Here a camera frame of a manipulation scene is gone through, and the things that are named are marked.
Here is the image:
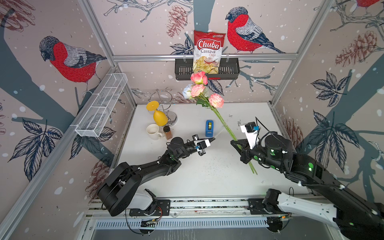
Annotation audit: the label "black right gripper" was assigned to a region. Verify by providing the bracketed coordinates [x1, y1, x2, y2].
[229, 138, 285, 174]

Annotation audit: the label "blue tape dispenser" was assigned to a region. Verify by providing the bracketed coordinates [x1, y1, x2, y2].
[205, 120, 214, 138]

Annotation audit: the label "pink flower bouquet green stems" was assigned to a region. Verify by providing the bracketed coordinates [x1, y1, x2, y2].
[182, 71, 258, 175]

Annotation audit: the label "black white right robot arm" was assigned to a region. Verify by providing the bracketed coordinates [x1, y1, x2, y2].
[231, 133, 384, 240]

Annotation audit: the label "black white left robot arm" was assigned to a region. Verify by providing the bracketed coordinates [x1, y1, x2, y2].
[97, 135, 215, 217]

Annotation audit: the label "brown spice jar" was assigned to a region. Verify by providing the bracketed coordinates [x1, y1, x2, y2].
[163, 126, 173, 140]

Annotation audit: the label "yellow plastic wine glass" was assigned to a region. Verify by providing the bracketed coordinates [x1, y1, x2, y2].
[146, 101, 168, 127]

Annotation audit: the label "white ceramic mug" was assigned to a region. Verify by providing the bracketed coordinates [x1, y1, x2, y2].
[146, 124, 164, 141]

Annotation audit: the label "Chuba cassava chips bag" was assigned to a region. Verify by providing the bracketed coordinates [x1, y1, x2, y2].
[193, 31, 226, 74]

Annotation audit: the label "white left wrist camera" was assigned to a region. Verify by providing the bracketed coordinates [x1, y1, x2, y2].
[192, 135, 210, 156]

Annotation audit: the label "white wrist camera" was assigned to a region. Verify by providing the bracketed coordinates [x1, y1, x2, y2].
[240, 122, 260, 150]
[192, 135, 210, 156]

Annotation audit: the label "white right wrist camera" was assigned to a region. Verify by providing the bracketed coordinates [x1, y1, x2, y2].
[240, 122, 260, 150]

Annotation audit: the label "aluminium front rail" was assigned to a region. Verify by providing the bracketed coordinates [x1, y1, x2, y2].
[85, 196, 334, 218]

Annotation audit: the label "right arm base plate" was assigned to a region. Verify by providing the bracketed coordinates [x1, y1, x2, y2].
[248, 199, 289, 216]

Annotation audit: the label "chrome wire glass rack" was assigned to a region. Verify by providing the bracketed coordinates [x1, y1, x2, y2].
[148, 87, 178, 127]

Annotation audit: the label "black wire wall basket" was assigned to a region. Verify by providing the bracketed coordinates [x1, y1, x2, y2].
[175, 58, 240, 81]

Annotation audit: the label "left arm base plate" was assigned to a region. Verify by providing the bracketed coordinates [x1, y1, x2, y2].
[129, 200, 171, 217]

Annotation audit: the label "white mesh wall shelf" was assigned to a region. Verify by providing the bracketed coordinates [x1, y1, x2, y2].
[75, 73, 128, 138]

